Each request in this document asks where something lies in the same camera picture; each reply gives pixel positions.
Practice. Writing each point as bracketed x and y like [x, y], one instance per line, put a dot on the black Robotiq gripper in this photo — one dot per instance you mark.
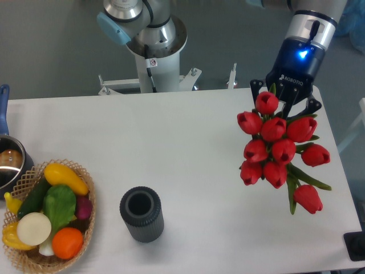
[298, 62]

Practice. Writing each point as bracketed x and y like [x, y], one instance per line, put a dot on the red tulip bouquet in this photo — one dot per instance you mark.
[274, 144]

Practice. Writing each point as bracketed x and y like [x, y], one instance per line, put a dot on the dark grey ribbed vase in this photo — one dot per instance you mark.
[141, 211]

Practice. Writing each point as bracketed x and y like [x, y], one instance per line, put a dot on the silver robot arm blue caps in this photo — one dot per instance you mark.
[156, 37]

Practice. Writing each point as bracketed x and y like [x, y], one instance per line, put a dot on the blue plastic bag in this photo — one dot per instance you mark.
[351, 24]

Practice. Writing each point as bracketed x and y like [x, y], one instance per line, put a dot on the black device at table edge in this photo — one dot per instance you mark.
[354, 242]

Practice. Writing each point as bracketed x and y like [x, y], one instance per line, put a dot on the purple red onion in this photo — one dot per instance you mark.
[83, 208]

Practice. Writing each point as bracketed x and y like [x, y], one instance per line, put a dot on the yellow squash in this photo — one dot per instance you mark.
[56, 174]

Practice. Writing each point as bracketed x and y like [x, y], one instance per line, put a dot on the green lettuce leaf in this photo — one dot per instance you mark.
[59, 206]

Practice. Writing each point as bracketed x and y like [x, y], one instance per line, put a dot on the orange fruit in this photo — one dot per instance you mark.
[67, 243]

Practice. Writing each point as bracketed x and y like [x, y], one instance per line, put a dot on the woven wicker basket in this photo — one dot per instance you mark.
[32, 261]

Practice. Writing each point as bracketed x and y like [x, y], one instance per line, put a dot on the dark green cucumber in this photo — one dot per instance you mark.
[34, 200]

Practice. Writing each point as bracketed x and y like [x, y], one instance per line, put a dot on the white round onion half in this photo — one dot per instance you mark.
[34, 228]

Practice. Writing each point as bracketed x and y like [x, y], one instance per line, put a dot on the yellow bell pepper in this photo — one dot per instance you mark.
[11, 239]

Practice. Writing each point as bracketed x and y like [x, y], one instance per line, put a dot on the white frame at right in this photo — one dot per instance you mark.
[355, 129]

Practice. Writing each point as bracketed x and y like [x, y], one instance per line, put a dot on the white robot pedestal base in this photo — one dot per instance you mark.
[154, 75]

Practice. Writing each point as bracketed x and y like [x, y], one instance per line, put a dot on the blue handled saucepan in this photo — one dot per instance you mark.
[15, 160]

